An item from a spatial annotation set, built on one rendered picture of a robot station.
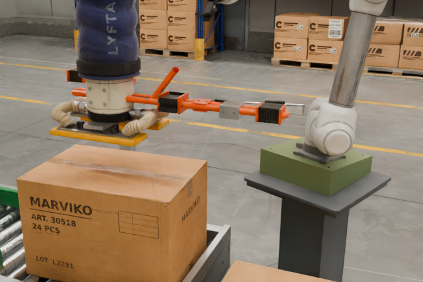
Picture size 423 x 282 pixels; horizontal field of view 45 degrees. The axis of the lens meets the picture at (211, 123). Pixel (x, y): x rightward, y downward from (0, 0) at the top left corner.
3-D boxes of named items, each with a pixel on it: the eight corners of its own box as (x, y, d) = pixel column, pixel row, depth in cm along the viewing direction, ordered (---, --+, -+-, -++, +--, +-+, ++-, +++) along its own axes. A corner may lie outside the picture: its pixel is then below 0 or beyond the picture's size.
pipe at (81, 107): (51, 124, 184) (50, 108, 182) (90, 106, 206) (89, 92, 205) (136, 135, 173) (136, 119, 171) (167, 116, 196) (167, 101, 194)
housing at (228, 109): (218, 118, 171) (218, 105, 170) (225, 112, 177) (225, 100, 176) (238, 120, 169) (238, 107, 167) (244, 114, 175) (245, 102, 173)
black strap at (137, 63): (63, 72, 178) (62, 61, 176) (99, 62, 198) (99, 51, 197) (121, 78, 170) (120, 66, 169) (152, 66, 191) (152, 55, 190)
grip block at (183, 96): (156, 112, 177) (155, 95, 175) (168, 105, 186) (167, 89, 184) (178, 114, 174) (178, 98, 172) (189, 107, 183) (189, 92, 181)
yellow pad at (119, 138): (49, 135, 183) (48, 121, 182) (65, 127, 192) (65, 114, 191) (134, 147, 172) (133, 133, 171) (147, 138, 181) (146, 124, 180)
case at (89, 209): (26, 274, 198) (16, 178, 186) (82, 226, 234) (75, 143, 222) (171, 305, 180) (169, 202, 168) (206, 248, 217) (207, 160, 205)
